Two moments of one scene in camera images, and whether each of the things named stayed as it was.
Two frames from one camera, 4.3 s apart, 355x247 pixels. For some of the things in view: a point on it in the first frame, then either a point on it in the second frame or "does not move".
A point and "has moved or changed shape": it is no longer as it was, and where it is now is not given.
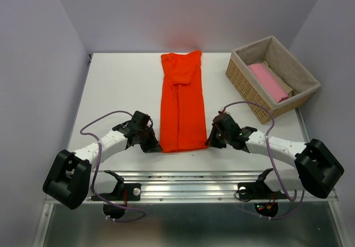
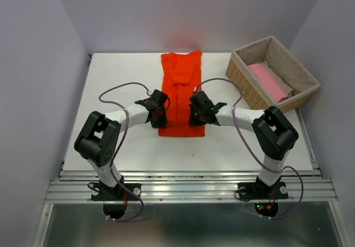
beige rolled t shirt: x=288 y=89 does not move
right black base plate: x=258 y=191 does not move
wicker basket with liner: x=266 y=73 does not move
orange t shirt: x=183 y=122 has moved or changed shape
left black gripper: x=153 y=145 → x=161 y=124
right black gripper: x=211 y=141 → x=192 y=120
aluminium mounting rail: x=212 y=186 does not move
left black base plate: x=131 y=192 does not move
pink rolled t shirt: x=277 y=91 does not move
